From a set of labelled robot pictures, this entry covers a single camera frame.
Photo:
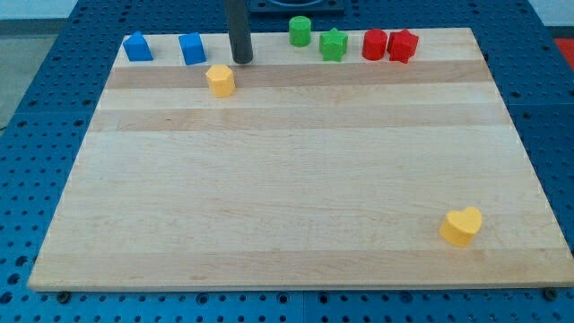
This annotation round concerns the green cylinder block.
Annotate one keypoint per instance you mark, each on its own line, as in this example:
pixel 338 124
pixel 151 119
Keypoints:
pixel 299 31

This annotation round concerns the red star block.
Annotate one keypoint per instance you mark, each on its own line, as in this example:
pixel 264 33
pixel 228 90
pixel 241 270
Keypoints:
pixel 402 45

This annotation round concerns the green star block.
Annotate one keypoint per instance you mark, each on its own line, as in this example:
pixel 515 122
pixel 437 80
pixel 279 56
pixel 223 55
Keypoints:
pixel 333 45

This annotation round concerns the yellow hexagon block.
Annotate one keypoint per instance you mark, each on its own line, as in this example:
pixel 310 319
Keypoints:
pixel 220 79

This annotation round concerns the red cylinder block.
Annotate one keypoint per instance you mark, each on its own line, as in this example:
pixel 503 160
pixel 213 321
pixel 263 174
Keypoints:
pixel 374 44

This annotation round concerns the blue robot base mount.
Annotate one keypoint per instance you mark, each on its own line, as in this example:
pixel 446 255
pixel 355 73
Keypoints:
pixel 296 6

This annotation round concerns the yellow heart block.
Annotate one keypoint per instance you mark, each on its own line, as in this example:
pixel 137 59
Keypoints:
pixel 460 226

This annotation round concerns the blue cube block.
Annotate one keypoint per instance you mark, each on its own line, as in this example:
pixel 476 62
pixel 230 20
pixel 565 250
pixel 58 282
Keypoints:
pixel 192 48

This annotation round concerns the wooden board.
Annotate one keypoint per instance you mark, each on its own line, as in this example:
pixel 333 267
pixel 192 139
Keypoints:
pixel 312 175

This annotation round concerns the blue triangle block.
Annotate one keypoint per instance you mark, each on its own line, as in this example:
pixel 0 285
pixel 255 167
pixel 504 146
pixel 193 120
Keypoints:
pixel 137 48

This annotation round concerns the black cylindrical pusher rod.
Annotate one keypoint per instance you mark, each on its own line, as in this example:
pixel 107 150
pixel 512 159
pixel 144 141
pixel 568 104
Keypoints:
pixel 237 15

